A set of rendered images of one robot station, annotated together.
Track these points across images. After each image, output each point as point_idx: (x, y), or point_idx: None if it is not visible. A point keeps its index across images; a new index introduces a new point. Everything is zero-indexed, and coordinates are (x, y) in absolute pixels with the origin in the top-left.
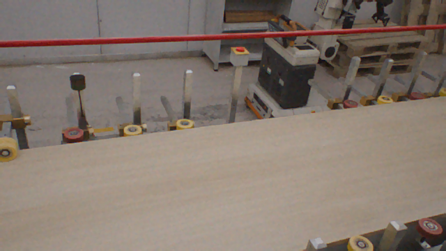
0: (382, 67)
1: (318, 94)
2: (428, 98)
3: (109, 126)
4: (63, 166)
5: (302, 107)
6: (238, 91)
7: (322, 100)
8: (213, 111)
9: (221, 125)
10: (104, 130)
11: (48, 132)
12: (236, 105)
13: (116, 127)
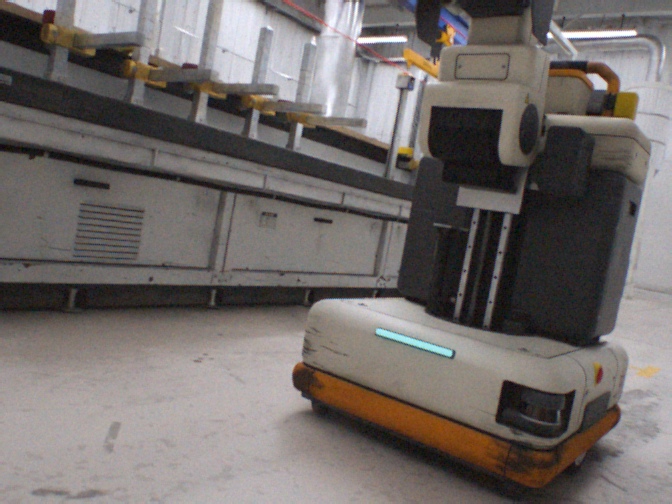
0: (270, 46)
1: (405, 318)
2: (175, 63)
3: (652, 378)
4: None
5: (403, 299)
6: (394, 118)
7: (375, 307)
8: (622, 419)
9: (382, 142)
10: (641, 373)
11: (669, 368)
12: (391, 135)
13: (645, 378)
